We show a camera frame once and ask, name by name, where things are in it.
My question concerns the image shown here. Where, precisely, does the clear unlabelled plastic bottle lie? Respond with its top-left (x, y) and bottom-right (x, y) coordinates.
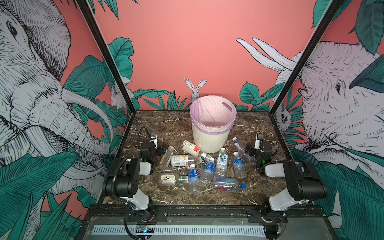
top-left (158, 146), bottom-right (176, 169)

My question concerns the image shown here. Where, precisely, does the purple label Ganten bottle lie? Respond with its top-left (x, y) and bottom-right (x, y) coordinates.
top-left (233, 137), bottom-right (255, 163)

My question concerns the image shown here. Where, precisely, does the Pocari Sweat blue label bottle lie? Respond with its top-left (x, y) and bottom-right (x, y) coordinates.
top-left (233, 152), bottom-right (247, 180)

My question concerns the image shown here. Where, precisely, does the blue cap bottle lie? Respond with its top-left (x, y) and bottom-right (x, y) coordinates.
top-left (213, 178), bottom-right (246, 192)

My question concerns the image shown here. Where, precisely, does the green white label bottle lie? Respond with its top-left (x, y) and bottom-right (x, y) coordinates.
top-left (215, 148), bottom-right (228, 178)

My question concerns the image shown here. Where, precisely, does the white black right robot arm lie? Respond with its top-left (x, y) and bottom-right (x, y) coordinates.
top-left (245, 140), bottom-right (328, 223)

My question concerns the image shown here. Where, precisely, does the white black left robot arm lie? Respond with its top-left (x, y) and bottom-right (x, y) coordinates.
top-left (102, 141), bottom-right (157, 222)

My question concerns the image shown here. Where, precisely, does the white ribbed waste bin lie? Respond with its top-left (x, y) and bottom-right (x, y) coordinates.
top-left (192, 125), bottom-right (233, 153)

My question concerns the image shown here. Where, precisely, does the pink plastic bin liner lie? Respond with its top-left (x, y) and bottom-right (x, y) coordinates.
top-left (190, 95), bottom-right (237, 135)

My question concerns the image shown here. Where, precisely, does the yellow V label bottle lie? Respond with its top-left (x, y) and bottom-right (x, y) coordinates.
top-left (171, 155), bottom-right (202, 167)

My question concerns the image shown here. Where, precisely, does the cream label green cap bottle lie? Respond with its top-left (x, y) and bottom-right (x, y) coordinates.
top-left (159, 174), bottom-right (188, 186)

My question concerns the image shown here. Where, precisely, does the red white label bottle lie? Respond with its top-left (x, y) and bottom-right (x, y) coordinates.
top-left (182, 141), bottom-right (211, 161)

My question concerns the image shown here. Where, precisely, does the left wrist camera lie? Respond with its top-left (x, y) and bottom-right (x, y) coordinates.
top-left (150, 133), bottom-right (158, 149)

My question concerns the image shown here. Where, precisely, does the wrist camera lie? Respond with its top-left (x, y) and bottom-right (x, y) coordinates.
top-left (150, 133), bottom-right (158, 149)
top-left (254, 134), bottom-right (264, 150)

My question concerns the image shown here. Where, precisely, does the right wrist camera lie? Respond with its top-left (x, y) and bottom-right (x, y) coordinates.
top-left (254, 134), bottom-right (264, 150)

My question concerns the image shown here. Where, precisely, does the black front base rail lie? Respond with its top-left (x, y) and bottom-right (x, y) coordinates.
top-left (84, 205), bottom-right (326, 225)

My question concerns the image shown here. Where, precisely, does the white vented cable duct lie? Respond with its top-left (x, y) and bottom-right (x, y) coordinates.
top-left (91, 224), bottom-right (267, 237)

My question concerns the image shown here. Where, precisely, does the black right frame post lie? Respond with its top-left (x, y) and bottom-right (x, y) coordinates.
top-left (269, 0), bottom-right (343, 115)

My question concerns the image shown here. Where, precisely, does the black frame post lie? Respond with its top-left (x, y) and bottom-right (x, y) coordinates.
top-left (76, 0), bottom-right (136, 115)
top-left (269, 0), bottom-right (343, 115)

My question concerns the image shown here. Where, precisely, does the black left frame post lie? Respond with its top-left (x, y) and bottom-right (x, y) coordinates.
top-left (76, 0), bottom-right (136, 115)

